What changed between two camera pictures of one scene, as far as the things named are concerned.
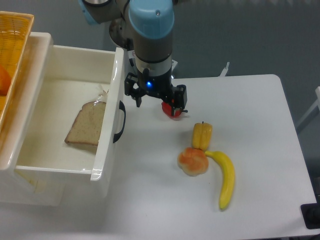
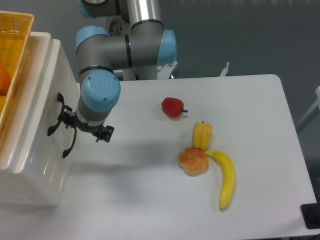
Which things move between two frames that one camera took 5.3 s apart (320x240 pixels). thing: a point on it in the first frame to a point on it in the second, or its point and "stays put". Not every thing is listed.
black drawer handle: [117, 136] to [60, 99]
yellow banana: [229, 177] stays put
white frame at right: [316, 103] stays put
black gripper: [160, 85] to [68, 117]
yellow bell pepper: [202, 134] stays put
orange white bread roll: [192, 161] stays put
